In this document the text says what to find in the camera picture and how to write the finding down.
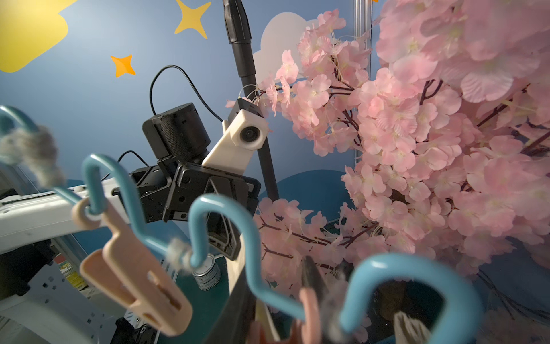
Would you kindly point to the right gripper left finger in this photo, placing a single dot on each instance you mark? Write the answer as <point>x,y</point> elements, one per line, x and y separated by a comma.
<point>239,312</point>

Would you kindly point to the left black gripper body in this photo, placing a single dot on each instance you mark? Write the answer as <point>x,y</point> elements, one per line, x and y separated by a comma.
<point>167,190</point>

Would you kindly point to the light blue wavy clip hanger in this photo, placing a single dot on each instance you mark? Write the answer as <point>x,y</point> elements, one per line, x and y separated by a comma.
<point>258,258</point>

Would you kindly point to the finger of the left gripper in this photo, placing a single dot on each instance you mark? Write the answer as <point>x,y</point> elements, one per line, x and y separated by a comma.
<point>221,232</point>

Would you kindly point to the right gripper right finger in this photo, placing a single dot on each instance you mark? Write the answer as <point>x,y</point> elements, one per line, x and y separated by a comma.
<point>312,278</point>

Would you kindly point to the silver tin can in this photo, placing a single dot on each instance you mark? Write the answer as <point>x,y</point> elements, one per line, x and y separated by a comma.
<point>208,274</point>

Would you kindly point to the beige clothes clip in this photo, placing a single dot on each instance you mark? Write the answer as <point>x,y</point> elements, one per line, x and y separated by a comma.
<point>128,273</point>

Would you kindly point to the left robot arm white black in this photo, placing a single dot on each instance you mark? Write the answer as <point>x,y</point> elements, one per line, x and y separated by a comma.
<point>54,311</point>

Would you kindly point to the pink cherry blossom tree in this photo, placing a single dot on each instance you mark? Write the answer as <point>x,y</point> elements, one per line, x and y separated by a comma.
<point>450,116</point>

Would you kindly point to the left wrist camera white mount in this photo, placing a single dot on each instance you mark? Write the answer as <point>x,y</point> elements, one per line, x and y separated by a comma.
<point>244,132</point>

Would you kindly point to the black garment rack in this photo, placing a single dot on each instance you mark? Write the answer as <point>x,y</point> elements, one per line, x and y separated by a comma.
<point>240,39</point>

